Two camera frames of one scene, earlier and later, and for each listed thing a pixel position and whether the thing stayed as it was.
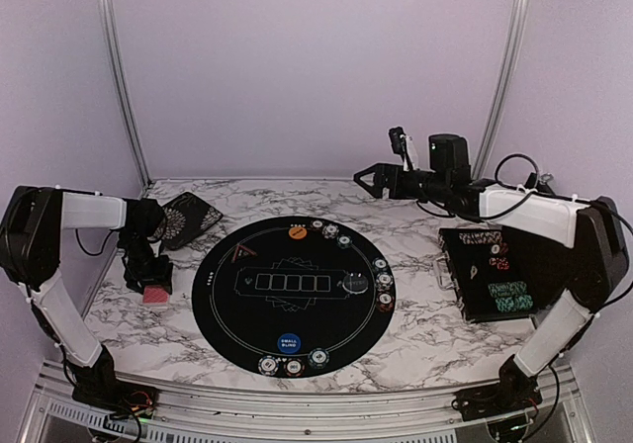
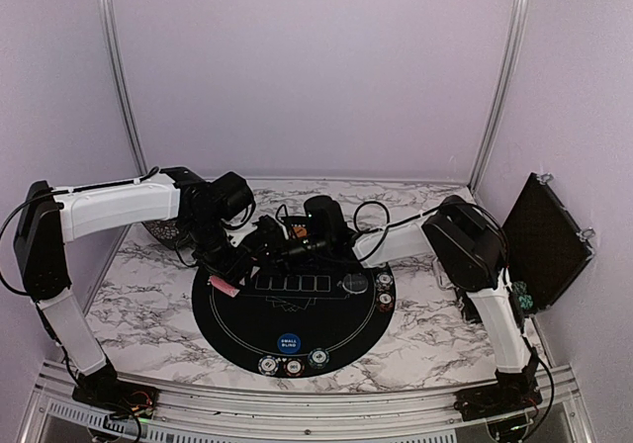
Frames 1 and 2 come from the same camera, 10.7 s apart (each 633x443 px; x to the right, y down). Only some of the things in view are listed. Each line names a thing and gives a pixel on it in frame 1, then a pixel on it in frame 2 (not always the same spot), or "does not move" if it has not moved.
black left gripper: [160, 276] -> [231, 269]
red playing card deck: [155, 296] -> [224, 286]
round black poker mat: [293, 297] does not move
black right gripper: [383, 172] -> [277, 248]
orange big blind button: [298, 232] does not move
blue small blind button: [289, 343] does not move
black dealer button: [355, 284] does not move
